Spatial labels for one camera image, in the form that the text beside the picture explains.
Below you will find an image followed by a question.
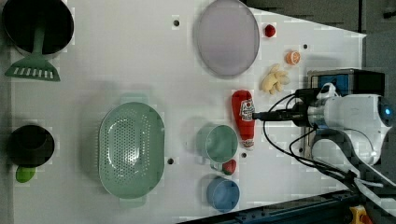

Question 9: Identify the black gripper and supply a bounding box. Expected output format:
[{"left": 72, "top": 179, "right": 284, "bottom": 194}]
[{"left": 252, "top": 88, "right": 320, "bottom": 127}]

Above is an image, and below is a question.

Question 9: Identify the red plush ketchup bottle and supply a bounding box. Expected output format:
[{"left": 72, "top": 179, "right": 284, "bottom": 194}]
[{"left": 232, "top": 90, "right": 255, "bottom": 148}]

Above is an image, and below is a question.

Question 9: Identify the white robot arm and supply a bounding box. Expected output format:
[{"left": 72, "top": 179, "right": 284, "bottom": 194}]
[{"left": 252, "top": 83, "right": 395, "bottom": 195}]

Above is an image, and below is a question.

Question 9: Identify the green oval strainer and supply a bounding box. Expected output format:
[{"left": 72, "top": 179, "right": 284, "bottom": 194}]
[{"left": 98, "top": 93, "right": 165, "bottom": 208}]

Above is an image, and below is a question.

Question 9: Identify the yellow plush banana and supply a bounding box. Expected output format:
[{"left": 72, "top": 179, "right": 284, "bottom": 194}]
[{"left": 262, "top": 63, "right": 290, "bottom": 94}]

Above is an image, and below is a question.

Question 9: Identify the orange slice toy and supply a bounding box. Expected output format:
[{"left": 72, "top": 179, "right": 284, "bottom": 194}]
[{"left": 285, "top": 50, "right": 301, "bottom": 65}]

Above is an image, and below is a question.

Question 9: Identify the black blue control box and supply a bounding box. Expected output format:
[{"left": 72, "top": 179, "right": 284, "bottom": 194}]
[{"left": 307, "top": 68, "right": 385, "bottom": 96}]

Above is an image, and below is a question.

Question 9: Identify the green cup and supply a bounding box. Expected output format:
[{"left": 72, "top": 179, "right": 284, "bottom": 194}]
[{"left": 196, "top": 123, "right": 238, "bottom": 171}]

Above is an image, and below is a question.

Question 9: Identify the red plush strawberry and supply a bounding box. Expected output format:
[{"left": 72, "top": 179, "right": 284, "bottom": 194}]
[{"left": 221, "top": 159, "right": 236, "bottom": 175}]

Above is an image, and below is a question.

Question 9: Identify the small red plush tomato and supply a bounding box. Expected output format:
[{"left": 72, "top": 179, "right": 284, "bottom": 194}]
[{"left": 264, "top": 24, "right": 276, "bottom": 37}]

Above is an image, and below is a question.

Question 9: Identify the lavender round plate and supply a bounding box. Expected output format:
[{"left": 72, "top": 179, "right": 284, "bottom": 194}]
[{"left": 195, "top": 0, "right": 261, "bottom": 76}]

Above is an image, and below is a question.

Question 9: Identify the blue cup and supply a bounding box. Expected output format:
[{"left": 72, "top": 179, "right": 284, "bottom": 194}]
[{"left": 206, "top": 176, "right": 240, "bottom": 213}]

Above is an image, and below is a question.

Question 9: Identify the yellow clamp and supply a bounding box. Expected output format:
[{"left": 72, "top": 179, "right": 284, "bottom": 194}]
[{"left": 349, "top": 205, "right": 374, "bottom": 224}]

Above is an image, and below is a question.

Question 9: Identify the green slotted spatula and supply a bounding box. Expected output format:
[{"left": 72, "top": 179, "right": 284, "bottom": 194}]
[{"left": 5, "top": 25, "right": 60, "bottom": 82}]

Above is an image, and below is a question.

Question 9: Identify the small black cup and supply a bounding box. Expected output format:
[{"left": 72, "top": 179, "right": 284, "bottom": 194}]
[{"left": 7, "top": 125, "right": 55, "bottom": 168}]

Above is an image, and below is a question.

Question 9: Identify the lime green toy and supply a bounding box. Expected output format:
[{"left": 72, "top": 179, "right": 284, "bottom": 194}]
[{"left": 16, "top": 166, "right": 35, "bottom": 183}]

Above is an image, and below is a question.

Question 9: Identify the large black pot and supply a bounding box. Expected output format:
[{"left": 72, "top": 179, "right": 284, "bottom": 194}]
[{"left": 1, "top": 0, "right": 74, "bottom": 57}]

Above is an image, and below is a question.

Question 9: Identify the blue metal rail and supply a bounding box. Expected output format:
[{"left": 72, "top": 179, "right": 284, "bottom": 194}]
[{"left": 177, "top": 190, "right": 360, "bottom": 224}]

